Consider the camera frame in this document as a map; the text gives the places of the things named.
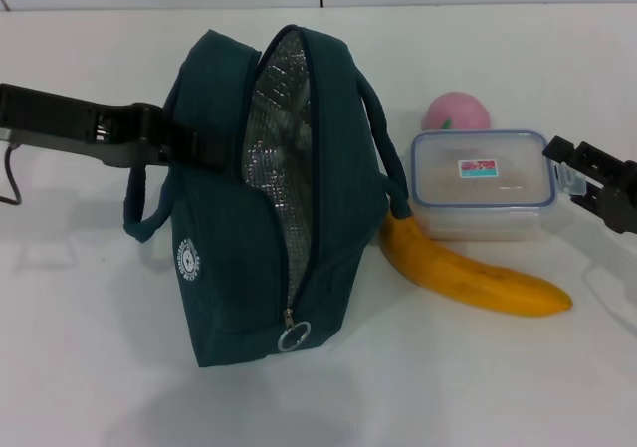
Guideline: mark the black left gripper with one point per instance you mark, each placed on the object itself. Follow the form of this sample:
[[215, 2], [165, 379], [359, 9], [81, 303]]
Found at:
[[60, 118]]

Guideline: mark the dark teal insulated lunch bag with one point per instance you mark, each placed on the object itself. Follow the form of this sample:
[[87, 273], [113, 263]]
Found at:
[[343, 168]]

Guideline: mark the yellow banana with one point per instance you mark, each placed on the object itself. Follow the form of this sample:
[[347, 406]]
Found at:
[[473, 278]]

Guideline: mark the pink toy peach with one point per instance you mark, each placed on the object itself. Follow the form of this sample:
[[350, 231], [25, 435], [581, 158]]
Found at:
[[460, 111]]

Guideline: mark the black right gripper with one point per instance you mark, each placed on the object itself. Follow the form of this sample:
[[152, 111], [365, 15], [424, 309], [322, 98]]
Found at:
[[622, 203]]

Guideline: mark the clear blue-rimmed lunch box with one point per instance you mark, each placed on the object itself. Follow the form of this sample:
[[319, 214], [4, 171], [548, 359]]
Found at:
[[478, 203]]

